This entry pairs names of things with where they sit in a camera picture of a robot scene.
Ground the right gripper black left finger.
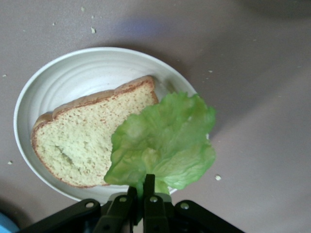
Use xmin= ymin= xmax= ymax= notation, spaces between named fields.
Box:
xmin=93 ymin=186 xmax=138 ymax=233

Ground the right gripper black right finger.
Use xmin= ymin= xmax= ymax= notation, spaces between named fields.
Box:
xmin=143 ymin=174 xmax=170 ymax=233

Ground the green lettuce leaf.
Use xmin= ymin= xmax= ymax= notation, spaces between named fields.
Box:
xmin=104 ymin=91 xmax=217 ymax=225

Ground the light crust bread slice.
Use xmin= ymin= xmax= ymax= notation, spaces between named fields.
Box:
xmin=31 ymin=75 xmax=160 ymax=189

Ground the beige round plate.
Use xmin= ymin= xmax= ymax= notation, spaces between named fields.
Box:
xmin=13 ymin=47 xmax=199 ymax=204

